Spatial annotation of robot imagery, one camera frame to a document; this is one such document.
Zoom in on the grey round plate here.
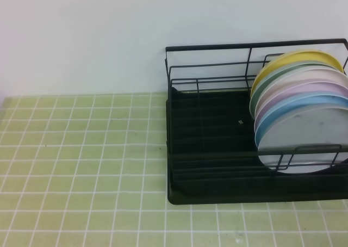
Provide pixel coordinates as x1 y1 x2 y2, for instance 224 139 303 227
255 104 347 174

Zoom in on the lilac plate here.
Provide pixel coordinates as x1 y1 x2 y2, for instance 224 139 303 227
254 79 347 130

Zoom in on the light blue plate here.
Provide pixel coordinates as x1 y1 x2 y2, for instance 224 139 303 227
254 91 347 146

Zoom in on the yellow plate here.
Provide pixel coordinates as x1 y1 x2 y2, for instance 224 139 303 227
251 50 344 95

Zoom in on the black wire dish rack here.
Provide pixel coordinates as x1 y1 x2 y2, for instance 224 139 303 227
165 39 347 156

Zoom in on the green plate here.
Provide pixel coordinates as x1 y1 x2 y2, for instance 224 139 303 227
249 60 344 119

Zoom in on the beige pink plate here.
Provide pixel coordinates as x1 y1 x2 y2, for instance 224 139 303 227
250 66 347 119

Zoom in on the black drip tray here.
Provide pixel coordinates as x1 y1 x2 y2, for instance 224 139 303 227
166 88 347 205

